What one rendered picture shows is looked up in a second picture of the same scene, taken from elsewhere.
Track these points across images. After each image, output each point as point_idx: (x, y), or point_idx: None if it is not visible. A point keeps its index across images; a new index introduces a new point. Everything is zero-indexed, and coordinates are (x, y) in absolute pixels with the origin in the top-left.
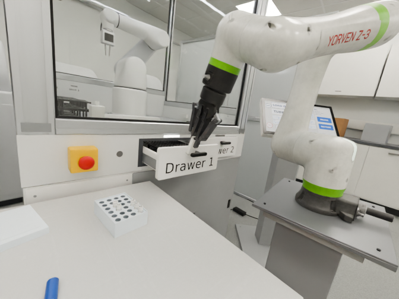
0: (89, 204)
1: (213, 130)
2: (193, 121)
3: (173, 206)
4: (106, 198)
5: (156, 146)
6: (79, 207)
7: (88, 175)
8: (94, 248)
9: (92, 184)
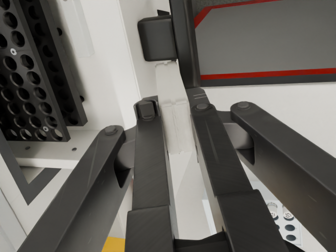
0: (186, 219)
1: (325, 152)
2: (111, 204)
3: (267, 107)
4: (210, 225)
5: (37, 134)
6: (189, 229)
7: (117, 228)
8: (304, 245)
9: (124, 205)
